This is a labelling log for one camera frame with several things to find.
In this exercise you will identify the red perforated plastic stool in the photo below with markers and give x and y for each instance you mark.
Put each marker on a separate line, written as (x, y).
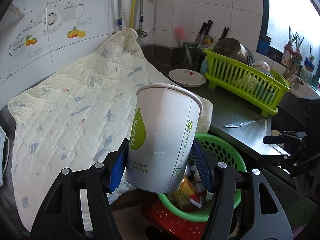
(175, 222)

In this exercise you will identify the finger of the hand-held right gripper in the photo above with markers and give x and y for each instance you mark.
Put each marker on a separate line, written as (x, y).
(275, 160)
(273, 139)

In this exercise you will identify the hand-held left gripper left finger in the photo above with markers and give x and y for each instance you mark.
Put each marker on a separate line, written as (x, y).
(117, 170)

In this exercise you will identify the pink brush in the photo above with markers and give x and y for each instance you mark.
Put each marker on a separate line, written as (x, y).
(180, 33)

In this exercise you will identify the steel knife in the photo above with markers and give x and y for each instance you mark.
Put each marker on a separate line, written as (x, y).
(240, 123)

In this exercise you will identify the metal pot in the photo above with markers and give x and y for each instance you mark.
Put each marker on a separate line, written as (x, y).
(230, 51)

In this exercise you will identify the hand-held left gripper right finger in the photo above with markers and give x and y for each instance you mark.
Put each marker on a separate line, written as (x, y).
(202, 167)

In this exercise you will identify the white microwave oven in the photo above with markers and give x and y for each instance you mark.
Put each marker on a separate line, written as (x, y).
(1, 155)

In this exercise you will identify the white bowl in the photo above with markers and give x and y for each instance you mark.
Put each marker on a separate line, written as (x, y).
(187, 78)

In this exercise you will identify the white paper cup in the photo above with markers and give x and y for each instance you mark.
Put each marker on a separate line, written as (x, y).
(162, 135)

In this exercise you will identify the cream quilted blanket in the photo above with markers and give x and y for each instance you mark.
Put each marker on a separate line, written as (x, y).
(75, 105)

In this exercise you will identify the green plastic basket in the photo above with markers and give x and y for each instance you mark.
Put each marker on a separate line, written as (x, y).
(220, 152)

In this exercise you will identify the sprouting onion jar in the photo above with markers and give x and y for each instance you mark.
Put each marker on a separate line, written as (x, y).
(290, 50)
(308, 68)

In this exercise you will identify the dark knife holder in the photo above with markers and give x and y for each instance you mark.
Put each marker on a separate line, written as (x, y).
(191, 55)

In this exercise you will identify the blue plastic container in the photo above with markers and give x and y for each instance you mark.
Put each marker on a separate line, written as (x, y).
(203, 66)

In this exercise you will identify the blue plastic tub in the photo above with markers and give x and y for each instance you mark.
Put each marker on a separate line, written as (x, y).
(263, 43)

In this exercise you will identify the window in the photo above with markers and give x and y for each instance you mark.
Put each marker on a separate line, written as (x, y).
(292, 10)

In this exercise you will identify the metal water valve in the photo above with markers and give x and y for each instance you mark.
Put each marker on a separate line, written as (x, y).
(141, 32)

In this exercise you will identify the green dish rack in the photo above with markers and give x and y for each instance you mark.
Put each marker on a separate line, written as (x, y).
(245, 85)

